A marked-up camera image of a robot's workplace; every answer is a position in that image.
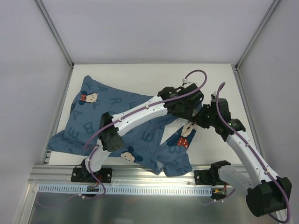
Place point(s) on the left aluminium frame post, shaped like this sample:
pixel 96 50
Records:
pixel 51 26

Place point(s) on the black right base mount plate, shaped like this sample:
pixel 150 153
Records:
pixel 207 177

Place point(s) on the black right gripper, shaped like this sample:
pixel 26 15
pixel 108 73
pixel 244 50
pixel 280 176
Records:
pixel 203 117

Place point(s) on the aluminium frame post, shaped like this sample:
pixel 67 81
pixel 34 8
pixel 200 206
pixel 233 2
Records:
pixel 260 28
pixel 51 26

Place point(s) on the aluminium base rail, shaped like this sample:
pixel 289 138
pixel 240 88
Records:
pixel 121 175

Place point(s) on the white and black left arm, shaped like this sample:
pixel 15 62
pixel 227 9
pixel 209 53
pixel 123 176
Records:
pixel 114 127

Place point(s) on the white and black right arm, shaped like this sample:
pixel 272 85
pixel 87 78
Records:
pixel 264 190

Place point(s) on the white slotted cable duct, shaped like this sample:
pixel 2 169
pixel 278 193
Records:
pixel 125 190

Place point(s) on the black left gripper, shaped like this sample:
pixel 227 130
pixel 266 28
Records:
pixel 195 102

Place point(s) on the blue cartoon print pillowcase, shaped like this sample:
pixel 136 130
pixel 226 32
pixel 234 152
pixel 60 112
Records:
pixel 142 144

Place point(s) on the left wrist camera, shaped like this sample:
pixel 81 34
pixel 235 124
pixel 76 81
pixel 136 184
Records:
pixel 185 81

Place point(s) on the right aluminium frame post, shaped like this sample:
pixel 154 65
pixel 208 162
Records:
pixel 260 28

